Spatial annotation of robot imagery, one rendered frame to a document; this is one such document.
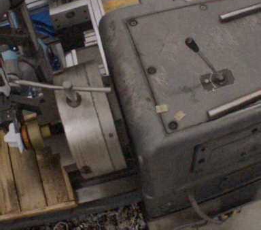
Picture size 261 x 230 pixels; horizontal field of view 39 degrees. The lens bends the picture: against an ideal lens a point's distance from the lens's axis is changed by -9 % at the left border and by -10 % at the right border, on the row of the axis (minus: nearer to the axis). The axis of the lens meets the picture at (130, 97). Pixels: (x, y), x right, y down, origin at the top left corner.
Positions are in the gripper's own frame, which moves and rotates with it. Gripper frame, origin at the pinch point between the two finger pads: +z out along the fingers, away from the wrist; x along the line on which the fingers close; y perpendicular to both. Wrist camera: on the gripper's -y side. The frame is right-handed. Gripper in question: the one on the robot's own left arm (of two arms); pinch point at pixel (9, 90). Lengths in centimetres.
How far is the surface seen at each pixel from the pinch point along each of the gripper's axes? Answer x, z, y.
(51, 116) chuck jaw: -8.3, 18.3, -6.2
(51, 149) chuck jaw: -0.8, 23.3, -3.9
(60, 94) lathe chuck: -3.7, 8.7, -11.3
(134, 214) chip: -9, 78, -20
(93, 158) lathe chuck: 7.2, 22.7, -14.5
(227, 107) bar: 15, 11, -47
